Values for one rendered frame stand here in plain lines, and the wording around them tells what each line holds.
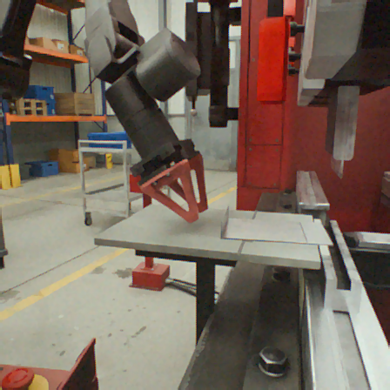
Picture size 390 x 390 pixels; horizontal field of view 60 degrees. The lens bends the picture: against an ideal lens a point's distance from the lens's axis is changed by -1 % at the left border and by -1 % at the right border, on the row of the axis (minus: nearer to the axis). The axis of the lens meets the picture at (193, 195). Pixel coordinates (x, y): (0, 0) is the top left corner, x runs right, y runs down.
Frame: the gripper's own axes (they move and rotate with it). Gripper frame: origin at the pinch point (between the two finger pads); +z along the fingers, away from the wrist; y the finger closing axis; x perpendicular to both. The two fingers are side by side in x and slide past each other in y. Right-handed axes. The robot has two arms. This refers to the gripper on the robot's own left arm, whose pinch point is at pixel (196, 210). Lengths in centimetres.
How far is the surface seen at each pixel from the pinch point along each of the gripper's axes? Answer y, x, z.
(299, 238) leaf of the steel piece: -3.0, -10.4, 8.7
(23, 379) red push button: -12.3, 28.4, 7.3
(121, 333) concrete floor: 107, 113, 49
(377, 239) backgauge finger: -1.8, -18.0, 13.1
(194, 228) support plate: -1.7, 1.0, 1.8
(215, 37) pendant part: 141, -7, -61
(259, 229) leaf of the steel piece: -0.4, -6.3, 6.1
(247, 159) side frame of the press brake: 86, 3, 0
